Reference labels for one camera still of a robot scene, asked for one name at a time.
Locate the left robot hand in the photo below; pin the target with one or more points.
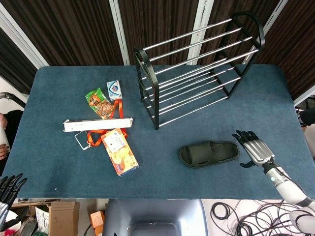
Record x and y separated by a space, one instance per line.
8 188

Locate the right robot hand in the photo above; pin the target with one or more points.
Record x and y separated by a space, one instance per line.
258 149

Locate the dark green slipper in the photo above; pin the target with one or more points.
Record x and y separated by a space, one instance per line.
209 153

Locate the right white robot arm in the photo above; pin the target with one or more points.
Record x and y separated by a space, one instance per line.
286 186

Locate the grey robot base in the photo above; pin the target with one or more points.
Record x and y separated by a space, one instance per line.
154 217

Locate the black metal shoe rack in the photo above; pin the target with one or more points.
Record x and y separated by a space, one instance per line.
194 71

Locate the brown cardboard box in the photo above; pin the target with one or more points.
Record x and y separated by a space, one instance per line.
60 217

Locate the clear badge holder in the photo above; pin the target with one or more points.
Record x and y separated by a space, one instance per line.
82 141

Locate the small orange box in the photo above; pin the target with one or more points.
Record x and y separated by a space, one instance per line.
97 220

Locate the blue table cloth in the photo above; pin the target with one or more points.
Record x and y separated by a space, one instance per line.
157 147

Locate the long white box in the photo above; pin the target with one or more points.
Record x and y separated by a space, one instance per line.
98 124

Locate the orange cracker box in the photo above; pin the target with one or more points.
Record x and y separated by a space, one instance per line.
119 152

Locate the green snack bag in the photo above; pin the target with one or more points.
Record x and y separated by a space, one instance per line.
100 102

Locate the small blue white box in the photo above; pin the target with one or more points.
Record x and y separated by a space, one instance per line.
114 90

